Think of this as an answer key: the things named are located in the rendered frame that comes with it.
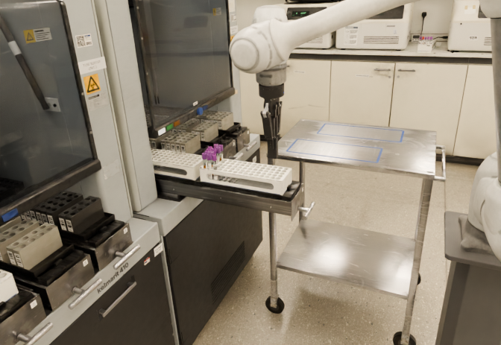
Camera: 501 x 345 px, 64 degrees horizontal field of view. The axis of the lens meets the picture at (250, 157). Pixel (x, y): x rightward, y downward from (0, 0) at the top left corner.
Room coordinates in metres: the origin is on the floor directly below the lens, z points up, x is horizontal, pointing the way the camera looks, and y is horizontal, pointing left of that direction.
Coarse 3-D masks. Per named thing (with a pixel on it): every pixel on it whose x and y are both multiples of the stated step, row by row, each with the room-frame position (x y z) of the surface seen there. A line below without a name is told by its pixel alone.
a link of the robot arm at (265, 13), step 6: (264, 6) 1.13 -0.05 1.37; (270, 6) 1.12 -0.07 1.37; (276, 6) 1.13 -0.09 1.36; (258, 12) 1.12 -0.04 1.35; (264, 12) 1.11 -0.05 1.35; (270, 12) 1.11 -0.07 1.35; (276, 12) 1.11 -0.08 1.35; (282, 12) 1.12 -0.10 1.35; (258, 18) 1.11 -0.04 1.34; (264, 18) 1.10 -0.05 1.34; (270, 18) 1.10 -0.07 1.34; (276, 18) 1.10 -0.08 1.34; (282, 18) 1.11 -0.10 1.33; (252, 24) 1.14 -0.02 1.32
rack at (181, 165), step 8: (152, 152) 1.38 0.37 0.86; (160, 152) 1.37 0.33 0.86; (168, 152) 1.36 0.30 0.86; (176, 152) 1.36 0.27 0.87; (152, 160) 1.29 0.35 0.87; (160, 160) 1.30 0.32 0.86; (168, 160) 1.28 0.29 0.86; (176, 160) 1.29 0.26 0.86; (184, 160) 1.28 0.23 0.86; (192, 160) 1.29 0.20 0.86; (200, 160) 1.27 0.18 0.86; (160, 168) 1.33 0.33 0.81; (168, 168) 1.34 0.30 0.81; (176, 168) 1.34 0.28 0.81; (184, 168) 1.23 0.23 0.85; (192, 168) 1.22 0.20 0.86; (176, 176) 1.25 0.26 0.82; (184, 176) 1.23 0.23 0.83; (192, 176) 1.22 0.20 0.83
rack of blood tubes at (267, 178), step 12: (204, 168) 1.20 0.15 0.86; (228, 168) 1.21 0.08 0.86; (240, 168) 1.19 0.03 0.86; (252, 168) 1.19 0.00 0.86; (264, 168) 1.19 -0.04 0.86; (276, 168) 1.18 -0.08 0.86; (288, 168) 1.17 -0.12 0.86; (204, 180) 1.20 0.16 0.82; (216, 180) 1.18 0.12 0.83; (228, 180) 1.18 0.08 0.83; (240, 180) 1.22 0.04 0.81; (252, 180) 1.21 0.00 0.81; (264, 180) 1.11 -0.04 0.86; (276, 180) 1.09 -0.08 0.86; (288, 180) 1.13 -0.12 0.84; (276, 192) 1.09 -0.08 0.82
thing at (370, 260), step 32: (320, 128) 1.68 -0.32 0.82; (352, 128) 1.66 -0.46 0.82; (384, 128) 1.64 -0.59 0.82; (320, 160) 1.33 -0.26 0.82; (352, 160) 1.31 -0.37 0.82; (384, 160) 1.30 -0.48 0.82; (416, 160) 1.29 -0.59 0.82; (320, 224) 1.73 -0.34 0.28; (416, 224) 1.57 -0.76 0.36; (288, 256) 1.48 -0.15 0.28; (320, 256) 1.47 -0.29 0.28; (352, 256) 1.46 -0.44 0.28; (384, 256) 1.45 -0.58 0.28; (416, 256) 1.18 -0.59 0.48; (384, 288) 1.25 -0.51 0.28
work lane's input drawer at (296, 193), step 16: (160, 176) 1.27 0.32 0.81; (176, 192) 1.23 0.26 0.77; (192, 192) 1.20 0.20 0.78; (208, 192) 1.18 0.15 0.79; (224, 192) 1.15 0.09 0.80; (240, 192) 1.14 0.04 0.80; (256, 192) 1.11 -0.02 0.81; (288, 192) 1.10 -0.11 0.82; (256, 208) 1.10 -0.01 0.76; (272, 208) 1.08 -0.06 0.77; (288, 208) 1.06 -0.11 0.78; (304, 208) 1.11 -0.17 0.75
